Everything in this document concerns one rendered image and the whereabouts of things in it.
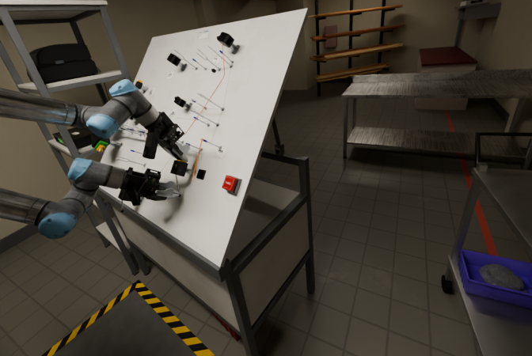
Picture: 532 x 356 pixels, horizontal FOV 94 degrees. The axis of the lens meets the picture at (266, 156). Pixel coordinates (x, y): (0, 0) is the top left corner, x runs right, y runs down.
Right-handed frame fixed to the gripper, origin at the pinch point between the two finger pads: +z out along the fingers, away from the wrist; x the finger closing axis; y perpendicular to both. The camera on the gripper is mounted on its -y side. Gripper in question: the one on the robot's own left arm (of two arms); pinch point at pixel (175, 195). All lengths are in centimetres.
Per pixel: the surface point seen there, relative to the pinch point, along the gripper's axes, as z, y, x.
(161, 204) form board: -0.3, -14.9, 5.8
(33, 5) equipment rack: -77, 4, 96
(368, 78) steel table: 222, 75, 200
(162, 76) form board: -13, 8, 78
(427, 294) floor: 158, 9, -41
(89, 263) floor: -5, -168, 52
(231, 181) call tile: 10.3, 24.6, -9.7
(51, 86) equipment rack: -60, -29, 81
